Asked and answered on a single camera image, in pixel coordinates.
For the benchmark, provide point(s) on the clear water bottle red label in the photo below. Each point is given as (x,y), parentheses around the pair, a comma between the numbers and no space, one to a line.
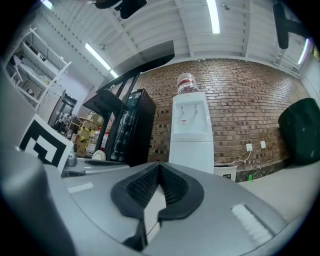
(187,83)

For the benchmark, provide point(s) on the black overhead mount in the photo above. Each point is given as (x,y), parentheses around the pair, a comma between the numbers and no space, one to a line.
(122,6)

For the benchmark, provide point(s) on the stack of cardboard boxes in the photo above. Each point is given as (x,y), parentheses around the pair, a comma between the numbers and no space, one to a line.
(87,132)

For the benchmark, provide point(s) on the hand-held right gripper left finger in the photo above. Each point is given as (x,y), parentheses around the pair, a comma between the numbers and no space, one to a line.
(140,185)

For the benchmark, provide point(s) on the white wall outlet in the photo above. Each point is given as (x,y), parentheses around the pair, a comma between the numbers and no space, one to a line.
(249,147)
(262,144)

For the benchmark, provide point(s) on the white dispenser cabinet door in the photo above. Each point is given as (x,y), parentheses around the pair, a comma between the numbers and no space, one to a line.
(191,156)

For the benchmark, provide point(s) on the white waste bin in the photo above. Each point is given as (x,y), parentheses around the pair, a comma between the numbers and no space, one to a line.
(226,172)

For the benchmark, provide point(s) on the long ceiling light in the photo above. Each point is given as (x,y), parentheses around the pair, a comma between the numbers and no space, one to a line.
(213,15)
(97,56)
(303,51)

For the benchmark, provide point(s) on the white round plate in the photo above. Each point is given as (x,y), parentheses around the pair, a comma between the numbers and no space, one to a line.
(98,155)

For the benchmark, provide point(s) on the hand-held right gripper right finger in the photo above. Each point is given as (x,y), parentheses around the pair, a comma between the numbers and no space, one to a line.
(185,195)

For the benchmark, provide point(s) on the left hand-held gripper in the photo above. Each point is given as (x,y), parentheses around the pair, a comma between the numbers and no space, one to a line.
(47,142)

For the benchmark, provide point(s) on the white metal shelf rack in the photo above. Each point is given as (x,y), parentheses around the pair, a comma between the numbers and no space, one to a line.
(35,72)

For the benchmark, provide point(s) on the black hanging bar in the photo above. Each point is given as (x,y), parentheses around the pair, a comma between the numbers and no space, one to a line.
(282,25)

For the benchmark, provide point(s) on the black tilted panel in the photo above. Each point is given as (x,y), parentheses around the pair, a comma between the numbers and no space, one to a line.
(105,101)

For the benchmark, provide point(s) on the white water dispenser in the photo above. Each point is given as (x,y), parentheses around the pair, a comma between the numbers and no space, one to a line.
(191,120)

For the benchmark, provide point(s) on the green tape marker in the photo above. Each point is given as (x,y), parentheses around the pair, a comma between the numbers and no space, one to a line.
(250,177)

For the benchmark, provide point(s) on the black glass-door fridge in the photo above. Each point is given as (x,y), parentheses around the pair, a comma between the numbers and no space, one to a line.
(135,127)

